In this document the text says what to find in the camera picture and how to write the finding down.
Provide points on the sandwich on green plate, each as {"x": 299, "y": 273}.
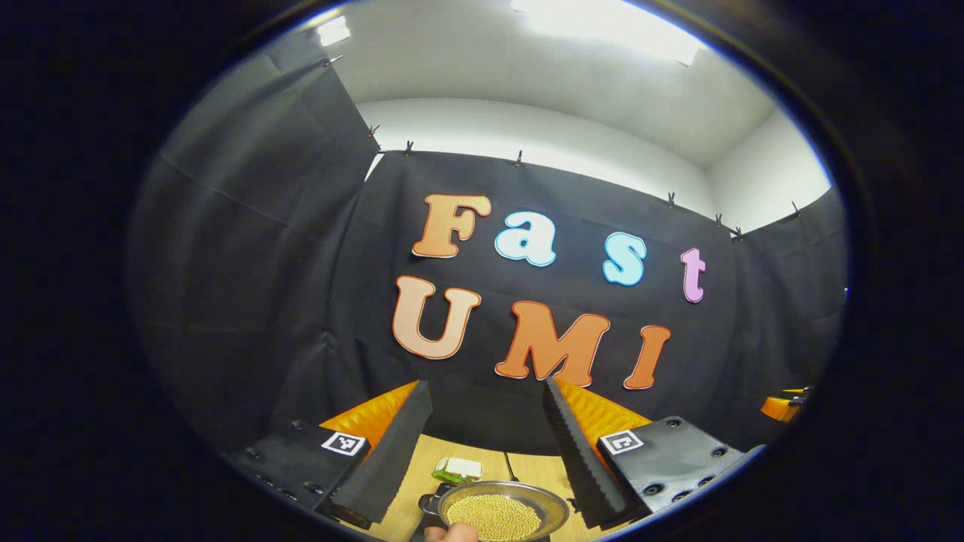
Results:
{"x": 459, "y": 470}

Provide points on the black backdrop cloth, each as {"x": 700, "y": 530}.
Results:
{"x": 263, "y": 263}

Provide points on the small ceiling light panel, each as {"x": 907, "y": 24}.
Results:
{"x": 333, "y": 31}

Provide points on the black induction cooktop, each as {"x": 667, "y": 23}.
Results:
{"x": 418, "y": 528}

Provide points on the pile of yellow soybeans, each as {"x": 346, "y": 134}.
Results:
{"x": 493, "y": 519}

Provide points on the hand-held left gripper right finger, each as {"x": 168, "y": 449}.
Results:
{"x": 584, "y": 467}

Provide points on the large ceiling light panel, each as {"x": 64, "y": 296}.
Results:
{"x": 610, "y": 26}

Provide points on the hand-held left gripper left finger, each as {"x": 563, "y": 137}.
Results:
{"x": 392, "y": 459}

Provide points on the row of black cloth clips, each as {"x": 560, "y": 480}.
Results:
{"x": 409, "y": 145}

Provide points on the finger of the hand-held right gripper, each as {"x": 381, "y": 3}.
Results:
{"x": 776, "y": 409}

